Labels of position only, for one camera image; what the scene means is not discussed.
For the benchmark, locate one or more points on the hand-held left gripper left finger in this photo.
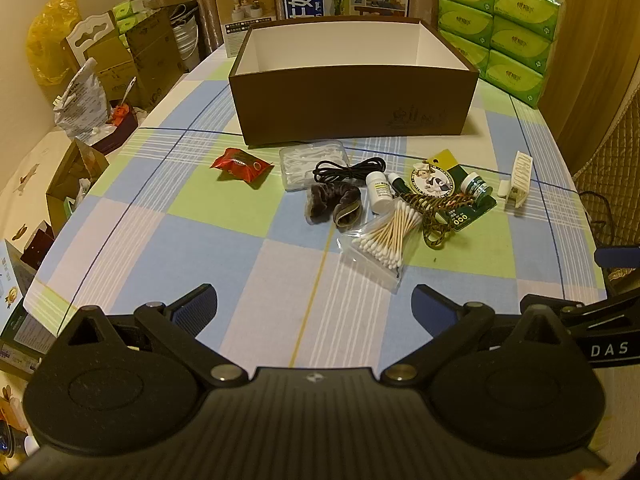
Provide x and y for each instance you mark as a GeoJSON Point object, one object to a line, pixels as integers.
{"type": "Point", "coordinates": [197, 306]}

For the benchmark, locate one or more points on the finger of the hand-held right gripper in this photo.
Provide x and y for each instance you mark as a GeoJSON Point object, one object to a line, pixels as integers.
{"type": "Point", "coordinates": [617, 255]}
{"type": "Point", "coordinates": [580, 312]}

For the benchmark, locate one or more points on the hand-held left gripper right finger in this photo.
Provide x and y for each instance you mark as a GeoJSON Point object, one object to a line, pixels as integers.
{"type": "Point", "coordinates": [432, 307]}

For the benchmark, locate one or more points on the leopard print hair clip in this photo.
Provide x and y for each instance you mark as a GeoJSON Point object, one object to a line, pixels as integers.
{"type": "Point", "coordinates": [440, 210]}

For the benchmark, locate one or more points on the white pill bottle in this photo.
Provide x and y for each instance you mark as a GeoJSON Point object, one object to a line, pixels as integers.
{"type": "Point", "coordinates": [380, 195]}

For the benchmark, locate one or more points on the small green jar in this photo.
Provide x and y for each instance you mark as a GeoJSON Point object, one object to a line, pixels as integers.
{"type": "Point", "coordinates": [475, 186]}

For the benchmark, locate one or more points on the brown velvet scrunchie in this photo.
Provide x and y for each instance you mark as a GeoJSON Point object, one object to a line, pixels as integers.
{"type": "Point", "coordinates": [322, 202]}

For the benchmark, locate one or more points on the clear bag of swabs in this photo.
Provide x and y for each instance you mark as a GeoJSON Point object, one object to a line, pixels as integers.
{"type": "Point", "coordinates": [300, 165]}

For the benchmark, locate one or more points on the brown cardboard box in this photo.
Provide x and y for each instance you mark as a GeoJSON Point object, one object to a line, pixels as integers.
{"type": "Point", "coordinates": [350, 105]}

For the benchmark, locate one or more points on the checkered tablecloth desktop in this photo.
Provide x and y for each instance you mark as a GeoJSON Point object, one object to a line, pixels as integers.
{"type": "Point", "coordinates": [280, 280]}

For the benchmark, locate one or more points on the bag of cotton swabs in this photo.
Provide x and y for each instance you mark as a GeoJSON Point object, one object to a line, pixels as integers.
{"type": "Point", "coordinates": [385, 240]}

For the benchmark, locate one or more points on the quilted beige chair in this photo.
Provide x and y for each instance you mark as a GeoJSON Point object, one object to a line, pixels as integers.
{"type": "Point", "coordinates": [615, 170]}

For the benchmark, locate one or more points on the white plastic clip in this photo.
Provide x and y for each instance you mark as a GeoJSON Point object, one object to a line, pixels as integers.
{"type": "Point", "coordinates": [520, 175]}

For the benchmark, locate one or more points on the round cartoon badge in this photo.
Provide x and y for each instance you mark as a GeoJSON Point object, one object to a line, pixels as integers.
{"type": "Point", "coordinates": [430, 180]}

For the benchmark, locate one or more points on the red snack packet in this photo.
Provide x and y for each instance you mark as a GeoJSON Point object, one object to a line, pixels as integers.
{"type": "Point", "coordinates": [242, 164]}

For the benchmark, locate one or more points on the small dark brown box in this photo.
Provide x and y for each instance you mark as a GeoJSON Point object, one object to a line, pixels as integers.
{"type": "Point", "coordinates": [37, 247]}

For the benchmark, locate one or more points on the brown paper bag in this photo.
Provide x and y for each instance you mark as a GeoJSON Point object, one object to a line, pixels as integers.
{"type": "Point", "coordinates": [65, 180]}

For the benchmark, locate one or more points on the white and blue box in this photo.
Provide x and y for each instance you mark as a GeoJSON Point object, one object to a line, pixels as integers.
{"type": "Point", "coordinates": [15, 285]}

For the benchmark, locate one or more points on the dark maroon box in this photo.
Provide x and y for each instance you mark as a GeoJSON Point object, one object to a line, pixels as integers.
{"type": "Point", "coordinates": [120, 135]}

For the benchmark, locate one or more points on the orange packet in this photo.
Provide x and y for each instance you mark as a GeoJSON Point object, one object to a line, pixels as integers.
{"type": "Point", "coordinates": [120, 111]}

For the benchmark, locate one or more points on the white printed plastic bag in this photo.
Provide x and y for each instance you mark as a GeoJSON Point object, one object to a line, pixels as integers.
{"type": "Point", "coordinates": [82, 100]}

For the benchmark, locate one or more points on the cardboard box with white cutout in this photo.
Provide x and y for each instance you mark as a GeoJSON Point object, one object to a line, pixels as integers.
{"type": "Point", "coordinates": [110, 70]}

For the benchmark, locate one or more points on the stack of green tissue packs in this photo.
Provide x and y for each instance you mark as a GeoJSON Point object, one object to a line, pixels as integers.
{"type": "Point", "coordinates": [515, 10]}

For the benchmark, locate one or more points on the dark shopping bag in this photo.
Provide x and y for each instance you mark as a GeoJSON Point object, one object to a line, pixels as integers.
{"type": "Point", "coordinates": [182, 35]}

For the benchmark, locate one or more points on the white product box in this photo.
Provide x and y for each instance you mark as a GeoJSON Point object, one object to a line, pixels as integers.
{"type": "Point", "coordinates": [240, 20]}

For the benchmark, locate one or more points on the light green packets bundle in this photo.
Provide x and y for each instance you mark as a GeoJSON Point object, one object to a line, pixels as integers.
{"type": "Point", "coordinates": [127, 15]}

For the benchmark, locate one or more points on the yellow plastic bag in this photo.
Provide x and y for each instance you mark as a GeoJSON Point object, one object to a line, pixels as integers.
{"type": "Point", "coordinates": [47, 35]}

